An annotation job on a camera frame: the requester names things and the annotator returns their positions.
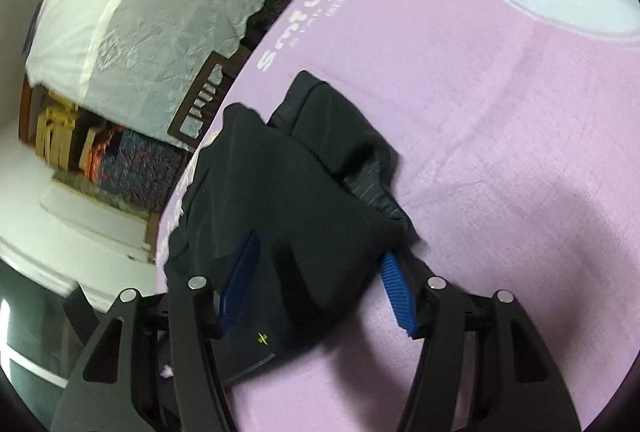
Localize white framed window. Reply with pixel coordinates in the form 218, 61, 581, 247
0, 256, 103, 415

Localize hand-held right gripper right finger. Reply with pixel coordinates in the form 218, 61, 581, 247
378, 252, 582, 432

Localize pink blanket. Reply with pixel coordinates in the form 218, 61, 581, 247
154, 0, 640, 432

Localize brown wooden chair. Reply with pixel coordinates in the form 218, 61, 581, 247
167, 52, 242, 153

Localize blue red patterned cloth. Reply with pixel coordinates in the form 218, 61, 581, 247
97, 127, 190, 213

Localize white lace cloth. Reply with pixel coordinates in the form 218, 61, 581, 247
24, 0, 332, 153

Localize black hoodie with yellow lining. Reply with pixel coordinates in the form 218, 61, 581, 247
162, 70, 427, 389

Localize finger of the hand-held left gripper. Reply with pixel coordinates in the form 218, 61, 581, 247
62, 283, 103, 348

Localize tan woven boxes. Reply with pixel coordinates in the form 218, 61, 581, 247
34, 103, 85, 171

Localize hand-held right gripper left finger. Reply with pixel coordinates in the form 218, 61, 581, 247
50, 231, 262, 432

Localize brown wooden cabinet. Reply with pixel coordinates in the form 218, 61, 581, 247
17, 76, 51, 147

